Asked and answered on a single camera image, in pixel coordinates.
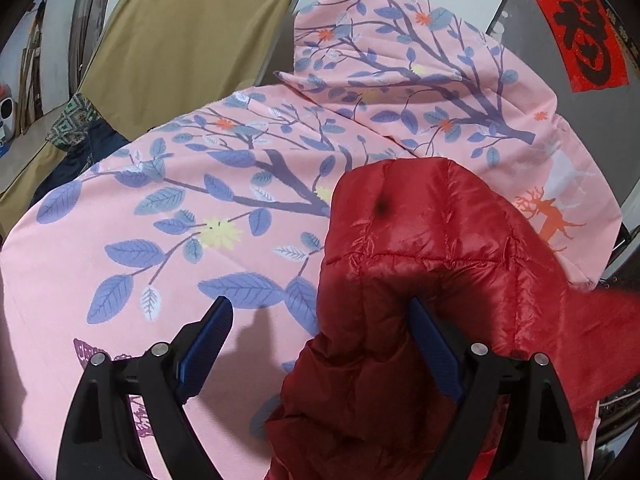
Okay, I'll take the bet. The red puffer jacket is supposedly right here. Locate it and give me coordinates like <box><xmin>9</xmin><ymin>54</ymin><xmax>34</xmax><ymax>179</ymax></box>
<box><xmin>266</xmin><ymin>158</ymin><xmax>639</xmax><ymax>479</ymax></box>

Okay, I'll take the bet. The pink floral bed sheet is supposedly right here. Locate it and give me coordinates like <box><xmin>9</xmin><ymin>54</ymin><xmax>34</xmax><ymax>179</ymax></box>
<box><xmin>1</xmin><ymin>0</ymin><xmax>622</xmax><ymax>479</ymax></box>

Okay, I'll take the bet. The dark blue garment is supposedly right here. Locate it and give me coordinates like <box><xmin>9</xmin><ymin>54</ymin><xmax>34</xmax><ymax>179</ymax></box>
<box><xmin>29</xmin><ymin>119</ymin><xmax>129</xmax><ymax>206</ymax></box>

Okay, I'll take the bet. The patterned green cloth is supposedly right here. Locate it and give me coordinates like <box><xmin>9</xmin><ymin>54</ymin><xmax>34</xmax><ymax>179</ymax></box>
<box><xmin>46</xmin><ymin>92</ymin><xmax>102</xmax><ymax>152</ymax></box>

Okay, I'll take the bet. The grey door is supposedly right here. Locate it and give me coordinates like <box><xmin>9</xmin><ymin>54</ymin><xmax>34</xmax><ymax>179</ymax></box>
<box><xmin>496</xmin><ymin>0</ymin><xmax>639</xmax><ymax>204</ymax></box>

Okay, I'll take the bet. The red paper character decoration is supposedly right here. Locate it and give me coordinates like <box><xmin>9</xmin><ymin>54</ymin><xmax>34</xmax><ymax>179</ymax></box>
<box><xmin>536</xmin><ymin>0</ymin><xmax>628</xmax><ymax>92</ymax></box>

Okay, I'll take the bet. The olive brown cloth cover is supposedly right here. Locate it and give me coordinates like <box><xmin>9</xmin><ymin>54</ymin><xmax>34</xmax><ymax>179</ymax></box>
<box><xmin>1</xmin><ymin>0</ymin><xmax>298</xmax><ymax>232</ymax></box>

